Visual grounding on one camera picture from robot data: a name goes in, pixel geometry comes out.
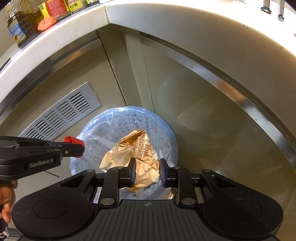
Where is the yellow plastic bag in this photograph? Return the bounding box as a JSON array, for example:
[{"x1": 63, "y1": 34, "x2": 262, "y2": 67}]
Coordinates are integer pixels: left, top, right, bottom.
[{"x1": 99, "y1": 129, "x2": 159, "y2": 192}]

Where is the orange mesh scrubber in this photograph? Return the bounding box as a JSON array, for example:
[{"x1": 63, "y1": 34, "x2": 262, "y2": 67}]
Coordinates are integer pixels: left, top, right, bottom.
[{"x1": 37, "y1": 16, "x2": 56, "y2": 31}]

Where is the red plastic scrap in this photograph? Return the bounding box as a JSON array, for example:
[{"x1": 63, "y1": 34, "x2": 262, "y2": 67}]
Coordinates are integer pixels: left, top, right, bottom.
[{"x1": 64, "y1": 136, "x2": 84, "y2": 145}]

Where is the blue mesh trash bin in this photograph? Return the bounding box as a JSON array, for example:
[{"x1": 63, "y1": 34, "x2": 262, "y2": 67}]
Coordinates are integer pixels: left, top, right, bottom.
[{"x1": 70, "y1": 106, "x2": 178, "y2": 199}]

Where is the person left hand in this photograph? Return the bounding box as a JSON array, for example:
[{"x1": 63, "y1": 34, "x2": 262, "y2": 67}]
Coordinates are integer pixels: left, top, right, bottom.
[{"x1": 0, "y1": 180, "x2": 18, "y2": 223}]

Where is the cabinet vent grille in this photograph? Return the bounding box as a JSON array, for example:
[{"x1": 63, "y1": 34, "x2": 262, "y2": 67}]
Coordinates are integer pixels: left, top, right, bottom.
[{"x1": 19, "y1": 82, "x2": 101, "y2": 140}]

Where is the dark oil bottle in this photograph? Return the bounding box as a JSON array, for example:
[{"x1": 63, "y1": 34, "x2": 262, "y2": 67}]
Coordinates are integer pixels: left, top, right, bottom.
[{"x1": 5, "y1": 0, "x2": 44, "y2": 49}]

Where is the tall soybean paste jar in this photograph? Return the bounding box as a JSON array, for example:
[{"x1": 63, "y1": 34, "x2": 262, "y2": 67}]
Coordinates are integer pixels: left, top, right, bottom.
[{"x1": 67, "y1": 0, "x2": 86, "y2": 13}]

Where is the steel dish rack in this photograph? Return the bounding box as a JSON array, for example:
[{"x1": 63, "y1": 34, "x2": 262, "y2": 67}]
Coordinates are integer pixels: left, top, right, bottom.
[{"x1": 260, "y1": 0, "x2": 285, "y2": 22}]

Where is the soy sauce bottle red handle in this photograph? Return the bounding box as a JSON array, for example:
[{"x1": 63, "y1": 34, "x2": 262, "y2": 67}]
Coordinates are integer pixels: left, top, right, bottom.
[{"x1": 39, "y1": 0, "x2": 71, "y2": 21}]

